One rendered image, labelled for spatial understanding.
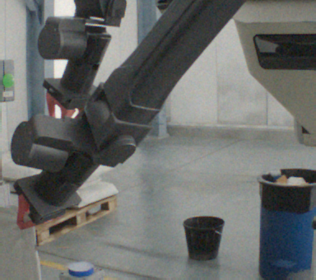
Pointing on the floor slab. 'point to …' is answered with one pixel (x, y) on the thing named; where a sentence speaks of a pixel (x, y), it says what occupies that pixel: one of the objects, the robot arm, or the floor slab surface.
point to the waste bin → (286, 224)
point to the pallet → (76, 216)
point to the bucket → (203, 236)
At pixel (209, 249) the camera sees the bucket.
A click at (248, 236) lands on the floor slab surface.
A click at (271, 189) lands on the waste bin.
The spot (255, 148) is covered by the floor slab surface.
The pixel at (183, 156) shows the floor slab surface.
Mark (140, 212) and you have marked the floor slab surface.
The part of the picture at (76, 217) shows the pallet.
